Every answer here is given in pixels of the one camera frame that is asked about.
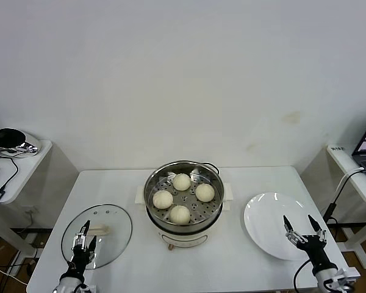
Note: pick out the shiny chrome rounded device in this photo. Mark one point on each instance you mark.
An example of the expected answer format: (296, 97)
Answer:
(30, 146)

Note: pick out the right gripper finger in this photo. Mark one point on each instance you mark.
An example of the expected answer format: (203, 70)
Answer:
(321, 236)
(294, 236)

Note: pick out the round glass pot lid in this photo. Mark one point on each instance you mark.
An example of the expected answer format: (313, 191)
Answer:
(116, 226)

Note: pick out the perforated steel steamer basket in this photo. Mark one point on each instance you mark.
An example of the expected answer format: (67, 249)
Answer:
(158, 180)

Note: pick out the white side table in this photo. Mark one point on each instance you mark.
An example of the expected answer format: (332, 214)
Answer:
(27, 174)
(343, 161)

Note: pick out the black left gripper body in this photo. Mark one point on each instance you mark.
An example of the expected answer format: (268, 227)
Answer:
(80, 259)

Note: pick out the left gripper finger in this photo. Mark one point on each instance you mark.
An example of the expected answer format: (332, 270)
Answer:
(92, 248)
(80, 239)

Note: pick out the white round plate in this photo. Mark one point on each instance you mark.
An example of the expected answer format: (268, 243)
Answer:
(265, 219)

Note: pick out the white steamed baozi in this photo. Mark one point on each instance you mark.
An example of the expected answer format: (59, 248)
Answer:
(162, 199)
(205, 192)
(180, 214)
(181, 182)

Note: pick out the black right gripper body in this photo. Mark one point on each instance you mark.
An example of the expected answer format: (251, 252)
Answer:
(315, 248)

